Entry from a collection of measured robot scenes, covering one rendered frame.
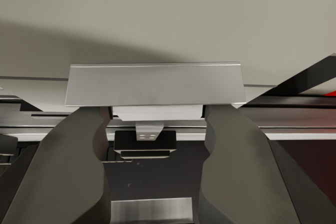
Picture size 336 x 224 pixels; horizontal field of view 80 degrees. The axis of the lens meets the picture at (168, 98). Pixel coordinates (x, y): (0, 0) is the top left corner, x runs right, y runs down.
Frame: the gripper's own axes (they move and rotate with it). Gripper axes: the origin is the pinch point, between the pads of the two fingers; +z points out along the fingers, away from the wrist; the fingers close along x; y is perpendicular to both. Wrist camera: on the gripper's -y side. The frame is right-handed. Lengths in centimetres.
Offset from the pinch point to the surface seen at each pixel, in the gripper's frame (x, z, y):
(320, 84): 37, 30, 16
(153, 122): -1.0, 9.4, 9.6
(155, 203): -0.5, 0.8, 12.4
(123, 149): -7.3, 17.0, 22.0
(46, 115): -11.8, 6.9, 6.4
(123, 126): -8.6, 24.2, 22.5
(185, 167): 7, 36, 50
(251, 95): 7.1, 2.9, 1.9
